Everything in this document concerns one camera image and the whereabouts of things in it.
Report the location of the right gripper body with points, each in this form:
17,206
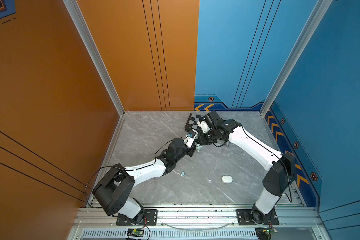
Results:
208,138

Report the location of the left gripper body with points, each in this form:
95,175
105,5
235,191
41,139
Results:
191,150

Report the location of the white earbud case front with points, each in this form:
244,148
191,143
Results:
227,179

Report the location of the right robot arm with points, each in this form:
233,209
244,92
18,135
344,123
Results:
281,170

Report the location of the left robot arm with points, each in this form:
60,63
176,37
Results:
113,191

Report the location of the black white chessboard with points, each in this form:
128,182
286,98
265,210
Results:
192,123

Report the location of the green circuit board left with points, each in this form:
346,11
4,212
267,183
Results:
135,233

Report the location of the green circuit board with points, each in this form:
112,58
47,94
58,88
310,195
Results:
135,233
270,231

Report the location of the green circuit board right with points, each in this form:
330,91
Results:
270,231

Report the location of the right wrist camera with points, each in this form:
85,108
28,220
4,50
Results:
205,124

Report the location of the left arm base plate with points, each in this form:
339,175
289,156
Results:
144,217

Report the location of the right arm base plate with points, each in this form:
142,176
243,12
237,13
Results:
246,216

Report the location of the aluminium front rail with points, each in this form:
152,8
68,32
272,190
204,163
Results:
203,216

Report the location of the right aluminium corner post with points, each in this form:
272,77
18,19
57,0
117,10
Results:
306,34

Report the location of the aluminium corner post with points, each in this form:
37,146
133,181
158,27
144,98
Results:
89,42
306,34

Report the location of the left aluminium corner post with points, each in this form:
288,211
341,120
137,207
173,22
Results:
89,42

